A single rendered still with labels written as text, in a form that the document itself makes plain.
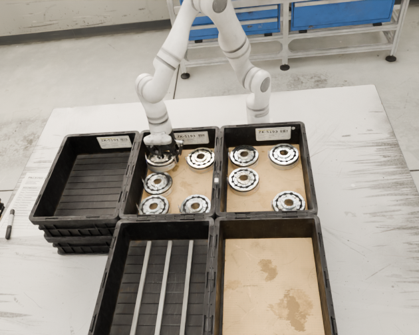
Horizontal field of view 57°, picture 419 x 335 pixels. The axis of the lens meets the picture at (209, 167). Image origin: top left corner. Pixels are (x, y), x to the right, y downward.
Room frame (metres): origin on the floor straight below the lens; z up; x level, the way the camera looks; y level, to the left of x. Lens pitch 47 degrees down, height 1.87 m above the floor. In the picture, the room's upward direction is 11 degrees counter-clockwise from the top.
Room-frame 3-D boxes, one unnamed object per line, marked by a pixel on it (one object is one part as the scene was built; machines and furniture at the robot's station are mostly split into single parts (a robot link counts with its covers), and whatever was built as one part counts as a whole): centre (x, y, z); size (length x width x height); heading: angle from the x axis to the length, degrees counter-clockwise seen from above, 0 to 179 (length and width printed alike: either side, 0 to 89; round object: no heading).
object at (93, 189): (0.95, 0.41, 0.87); 0.40 x 0.30 x 0.11; 169
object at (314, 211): (0.84, -0.17, 0.92); 0.40 x 0.30 x 0.02; 169
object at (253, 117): (1.21, -0.24, 0.79); 0.09 x 0.09 x 0.17; 68
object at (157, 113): (1.01, 0.14, 1.14); 0.09 x 0.07 x 0.15; 28
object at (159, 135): (0.98, 0.14, 1.04); 0.11 x 0.09 x 0.06; 168
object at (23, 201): (1.07, 0.73, 0.70); 0.33 x 0.23 x 0.01; 170
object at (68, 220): (0.95, 0.41, 0.92); 0.40 x 0.30 x 0.02; 169
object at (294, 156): (0.93, -0.27, 0.86); 0.10 x 0.10 x 0.01
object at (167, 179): (0.91, 0.19, 0.86); 0.10 x 0.10 x 0.01
